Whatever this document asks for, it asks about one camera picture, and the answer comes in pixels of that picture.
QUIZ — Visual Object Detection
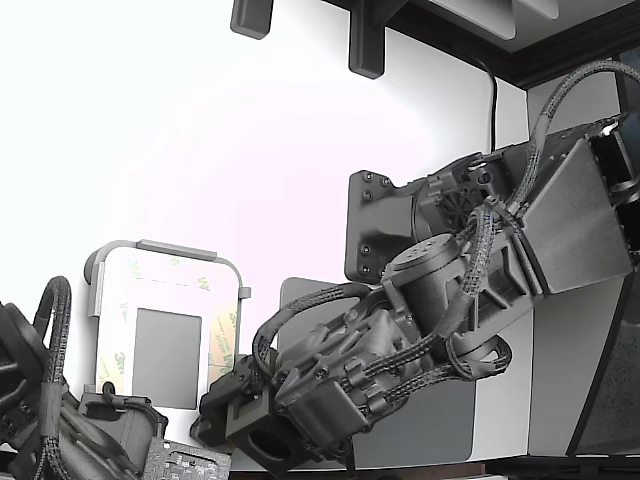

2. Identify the gray circuit board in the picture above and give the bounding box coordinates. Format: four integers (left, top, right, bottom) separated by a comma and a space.
143, 438, 234, 480

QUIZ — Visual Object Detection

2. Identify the gray printed fixture frame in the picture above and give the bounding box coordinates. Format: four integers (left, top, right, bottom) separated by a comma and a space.
83, 238, 251, 399

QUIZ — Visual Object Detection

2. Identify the gray braided cable pair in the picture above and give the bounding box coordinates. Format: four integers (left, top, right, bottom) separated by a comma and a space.
349, 334, 514, 406

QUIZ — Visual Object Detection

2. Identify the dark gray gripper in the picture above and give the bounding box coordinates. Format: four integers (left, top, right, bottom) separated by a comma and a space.
190, 372, 301, 474

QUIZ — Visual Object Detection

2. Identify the long gray braided cable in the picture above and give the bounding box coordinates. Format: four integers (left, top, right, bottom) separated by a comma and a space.
507, 57, 640, 214

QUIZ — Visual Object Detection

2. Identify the large gray rounded mat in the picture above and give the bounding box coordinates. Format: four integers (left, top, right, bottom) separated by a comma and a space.
272, 276, 477, 471

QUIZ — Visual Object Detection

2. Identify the dark gray six-joint robot arm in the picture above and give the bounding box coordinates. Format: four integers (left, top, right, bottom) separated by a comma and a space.
272, 112, 640, 464

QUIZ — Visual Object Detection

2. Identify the long black bracket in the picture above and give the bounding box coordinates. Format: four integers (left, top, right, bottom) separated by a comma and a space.
348, 0, 387, 80

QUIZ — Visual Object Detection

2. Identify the black braided cable loop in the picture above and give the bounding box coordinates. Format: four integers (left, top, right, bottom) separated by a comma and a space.
30, 274, 75, 396

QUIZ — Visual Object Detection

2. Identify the dark speckled panel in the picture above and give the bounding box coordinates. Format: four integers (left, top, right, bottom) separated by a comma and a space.
566, 279, 640, 457

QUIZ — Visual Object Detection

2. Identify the gray square pad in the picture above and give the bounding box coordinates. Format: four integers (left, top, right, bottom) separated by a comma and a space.
131, 307, 203, 410

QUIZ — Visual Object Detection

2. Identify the braided camera cable loop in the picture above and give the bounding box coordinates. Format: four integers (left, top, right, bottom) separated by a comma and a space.
251, 282, 371, 384

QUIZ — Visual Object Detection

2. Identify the short black bracket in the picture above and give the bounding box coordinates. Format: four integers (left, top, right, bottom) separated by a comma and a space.
229, 0, 275, 39

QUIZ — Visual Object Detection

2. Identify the black frame beam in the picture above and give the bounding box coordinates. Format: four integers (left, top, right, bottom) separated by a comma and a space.
322, 0, 640, 90

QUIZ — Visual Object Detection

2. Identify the pale 3M tape liner strip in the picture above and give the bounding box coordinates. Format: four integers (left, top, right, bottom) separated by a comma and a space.
127, 254, 214, 294
97, 299, 126, 396

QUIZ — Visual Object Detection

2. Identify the white rounded plate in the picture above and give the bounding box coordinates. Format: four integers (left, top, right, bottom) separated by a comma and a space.
94, 247, 239, 441

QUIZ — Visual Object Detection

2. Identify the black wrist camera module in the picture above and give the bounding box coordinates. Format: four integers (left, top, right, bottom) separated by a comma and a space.
227, 353, 275, 436

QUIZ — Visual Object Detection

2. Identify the thin black cable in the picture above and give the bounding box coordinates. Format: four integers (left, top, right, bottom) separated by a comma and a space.
472, 57, 500, 154

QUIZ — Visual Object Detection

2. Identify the small gray panel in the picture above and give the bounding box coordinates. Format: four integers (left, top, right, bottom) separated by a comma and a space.
517, 0, 561, 21

